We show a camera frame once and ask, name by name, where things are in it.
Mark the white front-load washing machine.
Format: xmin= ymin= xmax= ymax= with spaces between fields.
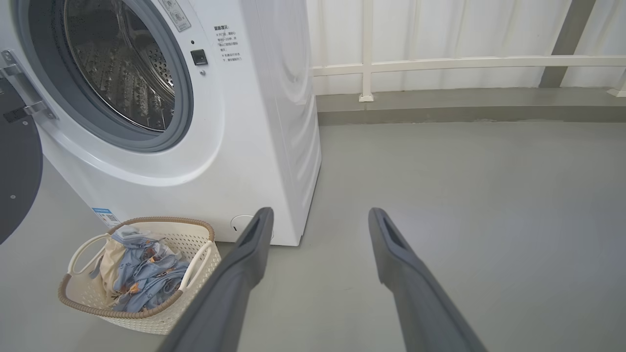
xmin=0 ymin=0 xmax=322 ymax=246

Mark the cream laundry basket brown rim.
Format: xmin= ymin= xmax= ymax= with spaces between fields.
xmin=58 ymin=217 xmax=222 ymax=335

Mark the round white filter cover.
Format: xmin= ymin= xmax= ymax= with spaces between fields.
xmin=230 ymin=214 xmax=256 ymax=240

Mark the metal door hinge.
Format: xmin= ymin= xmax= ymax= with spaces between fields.
xmin=0 ymin=49 xmax=57 ymax=121

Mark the white metal railing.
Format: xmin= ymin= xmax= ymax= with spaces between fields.
xmin=313 ymin=0 xmax=626 ymax=103

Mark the grey warning sticker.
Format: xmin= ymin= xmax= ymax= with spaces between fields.
xmin=159 ymin=0 xmax=192 ymax=33

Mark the blue energy label sticker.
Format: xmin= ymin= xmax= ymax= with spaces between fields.
xmin=91 ymin=207 xmax=121 ymax=228

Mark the printed black text label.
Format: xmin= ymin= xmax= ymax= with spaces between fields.
xmin=213 ymin=25 xmax=243 ymax=62

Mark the stainless steel washing machine drum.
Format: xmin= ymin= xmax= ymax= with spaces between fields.
xmin=64 ymin=0 xmax=176 ymax=132

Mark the grey rubber door seal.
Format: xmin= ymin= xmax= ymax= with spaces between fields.
xmin=12 ymin=0 xmax=195 ymax=154

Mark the black glass washer door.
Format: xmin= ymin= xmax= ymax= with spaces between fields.
xmin=0 ymin=78 xmax=44 ymax=245

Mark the blue bear-print garment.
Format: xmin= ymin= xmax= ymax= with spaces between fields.
xmin=89 ymin=225 xmax=190 ymax=313

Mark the cream beige garment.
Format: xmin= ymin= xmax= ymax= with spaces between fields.
xmin=100 ymin=238 xmax=129 ymax=300

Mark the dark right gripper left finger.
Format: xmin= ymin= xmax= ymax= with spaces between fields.
xmin=156 ymin=207 xmax=274 ymax=352

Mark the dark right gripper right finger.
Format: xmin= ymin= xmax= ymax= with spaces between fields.
xmin=368 ymin=208 xmax=488 ymax=352

